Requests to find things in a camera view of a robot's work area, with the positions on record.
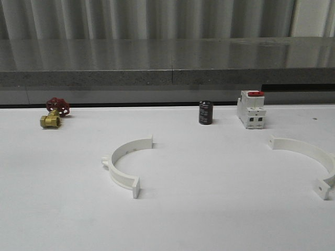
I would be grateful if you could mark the white circuit breaker red switch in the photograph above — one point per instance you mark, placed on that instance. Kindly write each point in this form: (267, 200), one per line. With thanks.
(250, 109)

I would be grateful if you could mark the black cylindrical capacitor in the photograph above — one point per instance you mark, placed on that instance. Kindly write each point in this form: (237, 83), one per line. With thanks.
(205, 112)

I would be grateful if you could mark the brass valve red handwheel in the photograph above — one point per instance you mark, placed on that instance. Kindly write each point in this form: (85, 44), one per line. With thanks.
(57, 108)

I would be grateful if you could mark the white half pipe clamp with tab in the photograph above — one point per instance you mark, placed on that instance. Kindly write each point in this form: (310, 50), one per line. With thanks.
(124, 180)

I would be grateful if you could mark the grey stone countertop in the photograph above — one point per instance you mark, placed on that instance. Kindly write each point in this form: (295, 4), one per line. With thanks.
(268, 63)

